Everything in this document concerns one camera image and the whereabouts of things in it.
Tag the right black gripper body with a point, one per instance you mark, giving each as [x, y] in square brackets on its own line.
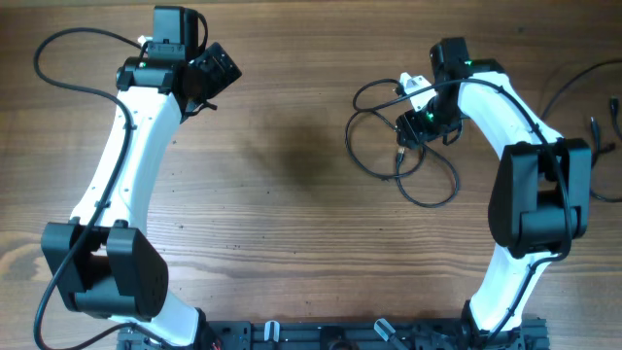
[428, 123]

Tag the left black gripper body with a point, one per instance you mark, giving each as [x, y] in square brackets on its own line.
[212, 78]

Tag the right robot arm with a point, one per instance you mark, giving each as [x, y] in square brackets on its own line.
[540, 198]

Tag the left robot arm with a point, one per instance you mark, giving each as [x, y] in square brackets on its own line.
[101, 260]

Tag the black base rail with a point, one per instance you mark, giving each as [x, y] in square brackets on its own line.
[421, 334]

